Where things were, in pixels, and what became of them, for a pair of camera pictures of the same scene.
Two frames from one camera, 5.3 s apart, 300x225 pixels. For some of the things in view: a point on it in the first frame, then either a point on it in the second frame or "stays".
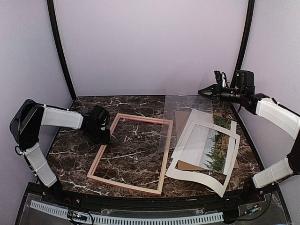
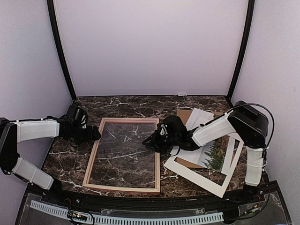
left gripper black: [104, 140] → [90, 138]
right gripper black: [216, 98] → [154, 143]
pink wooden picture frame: [95, 164] → [86, 185]
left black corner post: [50, 4] stays
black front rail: [90, 201] stays
